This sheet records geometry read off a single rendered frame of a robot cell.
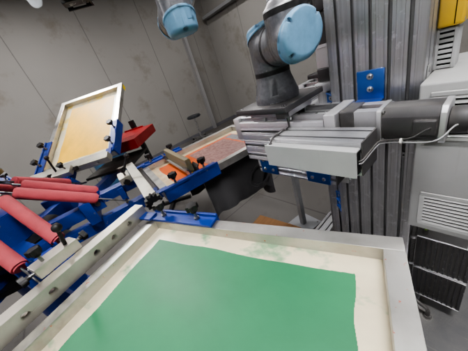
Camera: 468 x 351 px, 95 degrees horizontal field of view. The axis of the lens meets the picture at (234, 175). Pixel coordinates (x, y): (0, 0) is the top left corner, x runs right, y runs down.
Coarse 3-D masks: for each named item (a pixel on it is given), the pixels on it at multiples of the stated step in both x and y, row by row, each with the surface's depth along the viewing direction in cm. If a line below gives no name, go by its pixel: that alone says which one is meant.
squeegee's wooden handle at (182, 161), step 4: (164, 152) 142; (168, 152) 135; (172, 152) 132; (168, 156) 140; (172, 156) 129; (176, 156) 122; (180, 156) 119; (184, 156) 118; (172, 160) 135; (176, 160) 125; (180, 160) 117; (184, 160) 112; (188, 160) 112; (180, 164) 122; (184, 164) 115; (188, 164) 112; (188, 168) 113; (192, 168) 114
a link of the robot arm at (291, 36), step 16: (272, 0) 51; (288, 0) 49; (304, 0) 50; (272, 16) 52; (288, 16) 49; (304, 16) 50; (320, 16) 51; (272, 32) 54; (288, 32) 50; (304, 32) 51; (320, 32) 53; (272, 48) 56; (288, 48) 52; (304, 48) 53; (272, 64) 64
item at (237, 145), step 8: (232, 144) 144; (240, 144) 139; (216, 152) 140; (224, 152) 135; (232, 152) 131; (208, 160) 131; (216, 160) 127; (200, 168) 124; (176, 176) 124; (184, 176) 120
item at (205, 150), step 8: (224, 136) 165; (208, 144) 160; (216, 144) 154; (224, 144) 149; (200, 152) 150; (208, 152) 145; (192, 160) 140; (160, 168) 145; (168, 168) 141; (176, 168) 136
